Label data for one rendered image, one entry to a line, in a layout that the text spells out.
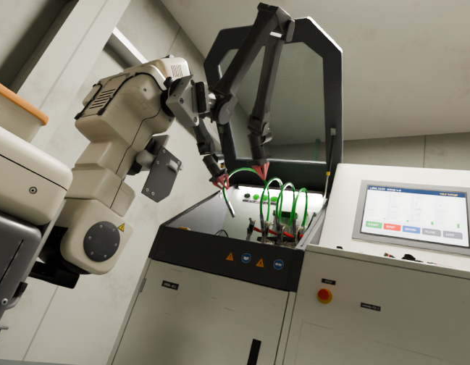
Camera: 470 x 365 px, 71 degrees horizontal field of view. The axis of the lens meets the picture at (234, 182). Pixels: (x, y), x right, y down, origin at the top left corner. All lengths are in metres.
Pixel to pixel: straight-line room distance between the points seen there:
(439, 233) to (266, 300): 0.78
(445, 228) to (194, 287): 1.07
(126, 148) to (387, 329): 0.99
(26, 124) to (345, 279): 1.06
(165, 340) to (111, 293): 1.82
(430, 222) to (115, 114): 1.32
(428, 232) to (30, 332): 2.61
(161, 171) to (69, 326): 2.24
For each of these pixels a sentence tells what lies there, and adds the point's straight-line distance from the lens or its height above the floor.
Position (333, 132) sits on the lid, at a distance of 1.78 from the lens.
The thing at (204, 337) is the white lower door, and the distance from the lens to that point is 1.37.
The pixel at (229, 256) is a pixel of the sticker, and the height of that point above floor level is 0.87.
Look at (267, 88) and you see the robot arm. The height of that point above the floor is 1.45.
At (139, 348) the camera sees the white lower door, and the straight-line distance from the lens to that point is 1.52.
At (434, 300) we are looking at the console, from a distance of 1.27.
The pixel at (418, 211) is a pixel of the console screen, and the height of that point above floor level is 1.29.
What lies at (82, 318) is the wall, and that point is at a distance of 3.13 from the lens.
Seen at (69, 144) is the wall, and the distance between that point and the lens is 2.89.
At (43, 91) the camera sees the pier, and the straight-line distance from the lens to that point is 2.58.
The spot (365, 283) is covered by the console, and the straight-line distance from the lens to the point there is 1.26.
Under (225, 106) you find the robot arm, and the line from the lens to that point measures 1.06.
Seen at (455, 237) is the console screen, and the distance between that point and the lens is 1.62.
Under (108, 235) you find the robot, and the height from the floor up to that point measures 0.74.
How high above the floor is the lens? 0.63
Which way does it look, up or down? 22 degrees up
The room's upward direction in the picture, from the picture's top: 17 degrees clockwise
